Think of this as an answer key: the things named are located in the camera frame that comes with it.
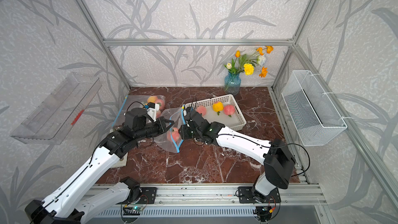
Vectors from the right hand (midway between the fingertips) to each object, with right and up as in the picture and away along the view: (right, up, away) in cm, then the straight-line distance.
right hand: (180, 130), depth 77 cm
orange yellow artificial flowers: (+38, +38, +17) cm, 56 cm away
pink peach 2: (-25, +16, +30) cm, 42 cm away
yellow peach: (+20, +11, +25) cm, 34 cm away
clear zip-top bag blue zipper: (-36, +14, +32) cm, 50 cm away
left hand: (-1, +5, -7) cm, 8 cm away
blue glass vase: (+31, +27, +32) cm, 52 cm away
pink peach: (-3, -3, +2) cm, 4 cm away
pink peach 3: (+28, +9, +24) cm, 38 cm away
